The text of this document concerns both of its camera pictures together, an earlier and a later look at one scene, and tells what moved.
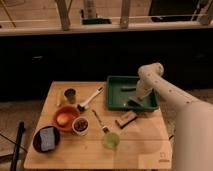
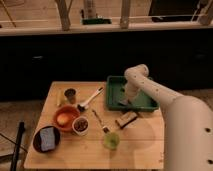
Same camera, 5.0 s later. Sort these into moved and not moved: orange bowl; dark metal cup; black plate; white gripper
Moved: white gripper
Not moved: black plate; orange bowl; dark metal cup
